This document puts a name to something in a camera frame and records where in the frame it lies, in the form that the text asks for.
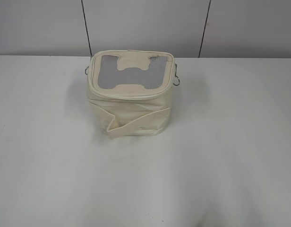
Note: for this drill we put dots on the cream fabric zipper bag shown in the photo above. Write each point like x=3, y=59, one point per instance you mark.
x=129, y=91

